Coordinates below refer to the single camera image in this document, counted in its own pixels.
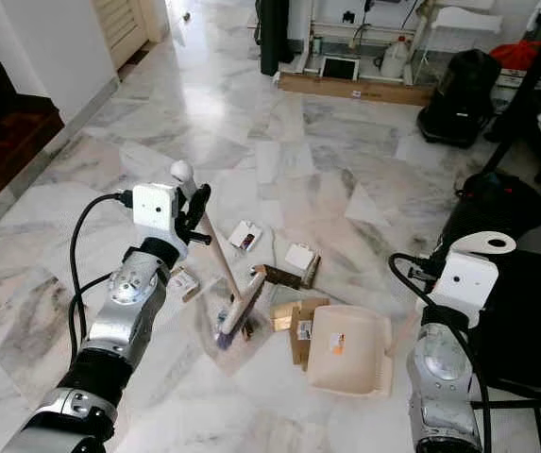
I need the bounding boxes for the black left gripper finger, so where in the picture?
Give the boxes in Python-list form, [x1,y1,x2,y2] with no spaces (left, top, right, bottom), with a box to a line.
[181,183,212,227]

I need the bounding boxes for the wooden broom with white grip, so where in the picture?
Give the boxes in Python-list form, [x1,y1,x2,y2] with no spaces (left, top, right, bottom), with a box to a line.
[169,159,271,353]

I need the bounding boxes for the cream dustpan with wooden handle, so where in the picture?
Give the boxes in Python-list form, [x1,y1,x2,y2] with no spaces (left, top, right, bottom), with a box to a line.
[306,230,518,397]

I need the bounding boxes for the small white labelled packet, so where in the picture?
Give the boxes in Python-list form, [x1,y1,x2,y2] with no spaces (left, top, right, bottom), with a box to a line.
[171,267,202,303]

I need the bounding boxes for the black round bag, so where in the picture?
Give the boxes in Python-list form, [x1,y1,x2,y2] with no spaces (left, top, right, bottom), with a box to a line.
[440,170,541,273]

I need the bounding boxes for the brown wooden block piece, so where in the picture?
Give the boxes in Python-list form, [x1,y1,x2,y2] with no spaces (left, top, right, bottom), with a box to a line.
[251,257,322,291]

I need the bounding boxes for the plain white small box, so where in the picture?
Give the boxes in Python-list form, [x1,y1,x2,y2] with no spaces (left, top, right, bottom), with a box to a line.
[284,243,316,273]

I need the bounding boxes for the light tan cardboard piece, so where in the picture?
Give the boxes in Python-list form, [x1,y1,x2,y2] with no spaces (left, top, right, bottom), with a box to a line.
[271,300,299,332]

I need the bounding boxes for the black metal chair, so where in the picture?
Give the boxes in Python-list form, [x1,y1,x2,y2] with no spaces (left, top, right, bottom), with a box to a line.
[468,19,541,453]

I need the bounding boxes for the brown cardboard sheet with label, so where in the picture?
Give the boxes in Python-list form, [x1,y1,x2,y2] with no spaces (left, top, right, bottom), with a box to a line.
[289,297,330,369]

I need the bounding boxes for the black vacuum cleaner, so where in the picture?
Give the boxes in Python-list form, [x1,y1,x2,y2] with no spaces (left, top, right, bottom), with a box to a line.
[417,49,503,149]

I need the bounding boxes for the dark wooden stair steps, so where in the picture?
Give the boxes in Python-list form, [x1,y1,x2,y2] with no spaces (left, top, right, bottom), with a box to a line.
[0,59,65,220]

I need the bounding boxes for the tall black cylinder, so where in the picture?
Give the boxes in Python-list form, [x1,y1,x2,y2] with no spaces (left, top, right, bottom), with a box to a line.
[257,0,295,76]

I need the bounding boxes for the light wooden door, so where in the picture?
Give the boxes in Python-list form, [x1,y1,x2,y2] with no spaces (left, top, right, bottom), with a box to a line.
[93,0,167,69]

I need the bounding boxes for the long flat cardboard box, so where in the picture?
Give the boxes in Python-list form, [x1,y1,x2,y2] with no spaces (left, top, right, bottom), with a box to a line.
[278,73,434,107]

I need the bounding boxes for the white framed tablet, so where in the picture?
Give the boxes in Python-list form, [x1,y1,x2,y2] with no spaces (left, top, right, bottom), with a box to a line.
[319,56,362,82]

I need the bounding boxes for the white plastic jug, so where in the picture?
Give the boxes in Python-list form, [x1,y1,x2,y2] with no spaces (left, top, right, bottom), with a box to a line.
[380,36,413,80]

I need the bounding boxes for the white shelf rack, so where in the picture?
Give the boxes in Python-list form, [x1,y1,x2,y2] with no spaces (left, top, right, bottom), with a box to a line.
[294,0,441,78]

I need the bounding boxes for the red cloth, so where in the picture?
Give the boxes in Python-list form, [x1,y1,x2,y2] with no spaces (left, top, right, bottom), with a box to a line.
[489,41,541,72]

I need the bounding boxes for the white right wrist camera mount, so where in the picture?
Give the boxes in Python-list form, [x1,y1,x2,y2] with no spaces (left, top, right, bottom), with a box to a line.
[431,250,499,327]

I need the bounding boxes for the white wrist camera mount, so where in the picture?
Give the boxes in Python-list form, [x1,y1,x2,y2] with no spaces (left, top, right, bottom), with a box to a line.
[131,182,184,242]
[431,250,499,327]

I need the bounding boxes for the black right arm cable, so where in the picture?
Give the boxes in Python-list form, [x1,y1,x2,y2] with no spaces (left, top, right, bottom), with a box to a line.
[388,252,495,453]

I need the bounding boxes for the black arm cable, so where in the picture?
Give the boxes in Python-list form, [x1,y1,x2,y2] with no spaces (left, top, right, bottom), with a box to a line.
[388,252,495,453]
[66,191,135,378]

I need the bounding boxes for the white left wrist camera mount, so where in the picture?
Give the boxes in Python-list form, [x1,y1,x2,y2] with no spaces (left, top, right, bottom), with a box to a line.
[131,182,184,242]

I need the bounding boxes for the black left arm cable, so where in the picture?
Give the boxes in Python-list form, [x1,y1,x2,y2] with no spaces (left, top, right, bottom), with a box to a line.
[66,191,135,378]

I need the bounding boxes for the white wire basket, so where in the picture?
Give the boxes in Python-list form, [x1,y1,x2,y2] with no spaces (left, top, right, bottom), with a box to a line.
[426,7,505,56]

